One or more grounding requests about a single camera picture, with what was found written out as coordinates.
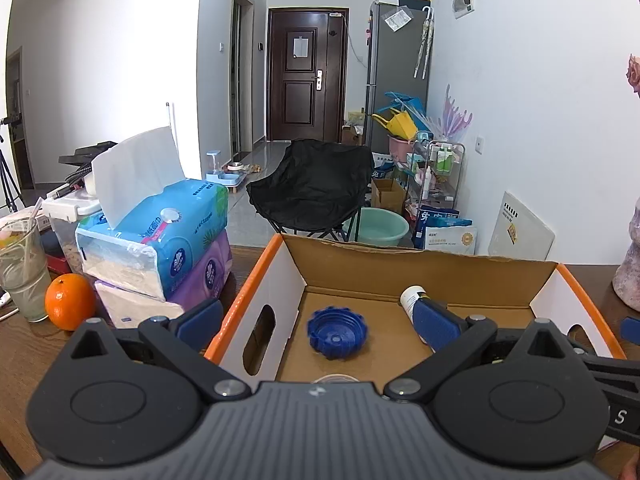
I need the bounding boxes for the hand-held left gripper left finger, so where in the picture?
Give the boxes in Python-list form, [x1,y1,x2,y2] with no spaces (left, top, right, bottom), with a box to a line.
[70,298,249,404]

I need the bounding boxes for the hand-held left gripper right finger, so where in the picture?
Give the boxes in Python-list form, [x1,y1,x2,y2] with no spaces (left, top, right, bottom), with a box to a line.
[384,298,566,404]

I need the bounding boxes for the white tube bottle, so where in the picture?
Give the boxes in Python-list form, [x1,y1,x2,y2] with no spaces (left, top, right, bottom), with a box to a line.
[400,286,431,346]

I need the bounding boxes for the orange-edged cardboard box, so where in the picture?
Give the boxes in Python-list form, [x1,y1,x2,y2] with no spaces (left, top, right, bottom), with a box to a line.
[205,232,628,383]

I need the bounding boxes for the blue ridged plastic lid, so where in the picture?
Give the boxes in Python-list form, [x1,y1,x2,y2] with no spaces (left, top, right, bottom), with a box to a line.
[306,306,369,361]

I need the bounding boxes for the purple tissue pack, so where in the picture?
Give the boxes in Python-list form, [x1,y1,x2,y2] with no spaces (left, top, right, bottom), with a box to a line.
[94,230,233,330]

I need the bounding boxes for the pink textured vase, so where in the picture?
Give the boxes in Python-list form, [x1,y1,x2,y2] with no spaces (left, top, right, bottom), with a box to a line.
[612,205,640,313]

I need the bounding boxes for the white and yellow litter bag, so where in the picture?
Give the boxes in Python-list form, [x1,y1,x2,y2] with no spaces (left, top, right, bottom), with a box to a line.
[425,225,478,256]

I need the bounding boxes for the blue tissue pack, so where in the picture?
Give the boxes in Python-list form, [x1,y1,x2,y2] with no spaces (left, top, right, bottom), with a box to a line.
[75,125,230,303]

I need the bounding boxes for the blue litter bag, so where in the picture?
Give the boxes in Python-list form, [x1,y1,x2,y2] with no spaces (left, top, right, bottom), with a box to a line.
[415,205,461,251]

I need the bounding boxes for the green plastic basin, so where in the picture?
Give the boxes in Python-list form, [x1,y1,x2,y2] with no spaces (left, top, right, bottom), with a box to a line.
[342,206,410,247]

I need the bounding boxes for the white leaning board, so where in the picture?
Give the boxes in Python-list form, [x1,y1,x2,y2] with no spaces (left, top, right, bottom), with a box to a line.
[487,191,556,262]

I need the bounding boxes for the orange fruit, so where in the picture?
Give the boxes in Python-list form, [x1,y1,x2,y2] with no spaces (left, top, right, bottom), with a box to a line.
[45,274,97,332]

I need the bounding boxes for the small open cardboard box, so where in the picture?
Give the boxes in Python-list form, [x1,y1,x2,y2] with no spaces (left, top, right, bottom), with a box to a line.
[370,178,407,215]

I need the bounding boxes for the blue and white pet feeder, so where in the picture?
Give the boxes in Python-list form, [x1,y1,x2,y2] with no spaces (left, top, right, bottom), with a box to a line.
[205,150,246,188]

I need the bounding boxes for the metal rack cart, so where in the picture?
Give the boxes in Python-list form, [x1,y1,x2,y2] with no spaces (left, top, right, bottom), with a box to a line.
[406,141,466,216]

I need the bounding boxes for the blue and white bag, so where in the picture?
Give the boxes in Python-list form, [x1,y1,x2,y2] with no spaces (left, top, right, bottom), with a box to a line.
[372,152,401,181]

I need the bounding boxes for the clear container with white lid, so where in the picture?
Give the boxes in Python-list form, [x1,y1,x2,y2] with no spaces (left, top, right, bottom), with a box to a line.
[41,195,101,271]

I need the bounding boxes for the black folding chair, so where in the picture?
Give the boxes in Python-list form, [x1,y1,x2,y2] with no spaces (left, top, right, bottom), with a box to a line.
[246,139,375,241]

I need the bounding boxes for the pink plastic bucket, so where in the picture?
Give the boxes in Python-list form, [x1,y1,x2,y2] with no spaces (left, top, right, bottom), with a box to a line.
[388,134,416,163]

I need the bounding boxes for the yellow watering can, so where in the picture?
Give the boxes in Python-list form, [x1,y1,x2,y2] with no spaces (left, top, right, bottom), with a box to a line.
[371,110,418,142]

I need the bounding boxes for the purple fairy wings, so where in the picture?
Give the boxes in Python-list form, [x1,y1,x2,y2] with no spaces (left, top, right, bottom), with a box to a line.
[440,84,473,143]

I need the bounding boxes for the blue plastic dustpan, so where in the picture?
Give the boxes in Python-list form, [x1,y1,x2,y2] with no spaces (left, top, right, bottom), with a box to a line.
[384,91,431,131]

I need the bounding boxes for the black tripod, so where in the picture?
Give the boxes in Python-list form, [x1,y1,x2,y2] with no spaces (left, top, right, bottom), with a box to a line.
[0,116,26,211]

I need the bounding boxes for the dark brown entrance door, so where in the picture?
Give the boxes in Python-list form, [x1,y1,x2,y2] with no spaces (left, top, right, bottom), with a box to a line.
[266,7,349,143]

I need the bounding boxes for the bunch of dried pink roses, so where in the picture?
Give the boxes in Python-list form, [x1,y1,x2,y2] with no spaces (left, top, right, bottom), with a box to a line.
[625,0,640,96]

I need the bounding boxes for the grey refrigerator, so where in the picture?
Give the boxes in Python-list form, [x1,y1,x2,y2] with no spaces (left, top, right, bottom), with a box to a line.
[367,0,431,161]

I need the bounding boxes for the folded clear umbrella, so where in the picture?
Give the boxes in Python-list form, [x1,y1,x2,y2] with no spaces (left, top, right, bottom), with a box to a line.
[414,6,434,80]

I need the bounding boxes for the clear plastic bag with paper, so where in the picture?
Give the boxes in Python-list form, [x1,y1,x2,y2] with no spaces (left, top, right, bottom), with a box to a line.
[382,7,413,31]

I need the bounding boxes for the black device with hose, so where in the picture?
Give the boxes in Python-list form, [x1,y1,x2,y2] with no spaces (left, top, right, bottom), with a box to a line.
[59,141,118,191]

